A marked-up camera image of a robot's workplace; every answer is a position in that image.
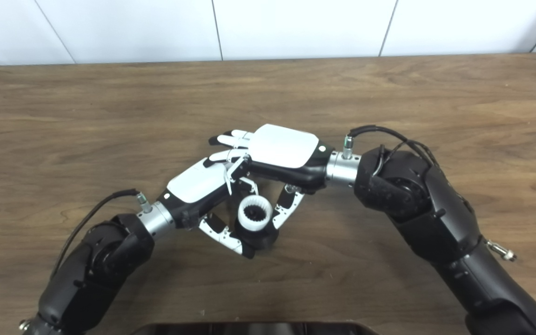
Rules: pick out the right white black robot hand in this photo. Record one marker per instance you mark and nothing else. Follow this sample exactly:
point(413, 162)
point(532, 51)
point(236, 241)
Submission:
point(284, 146)

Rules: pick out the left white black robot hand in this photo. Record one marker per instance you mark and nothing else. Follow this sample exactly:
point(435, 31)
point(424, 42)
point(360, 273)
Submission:
point(198, 181)

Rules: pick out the round black part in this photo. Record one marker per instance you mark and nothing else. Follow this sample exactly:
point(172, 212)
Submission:
point(263, 239)

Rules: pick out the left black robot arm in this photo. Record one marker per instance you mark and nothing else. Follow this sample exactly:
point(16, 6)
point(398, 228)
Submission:
point(91, 274)

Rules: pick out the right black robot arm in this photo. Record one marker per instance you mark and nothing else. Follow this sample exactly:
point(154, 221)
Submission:
point(403, 186)

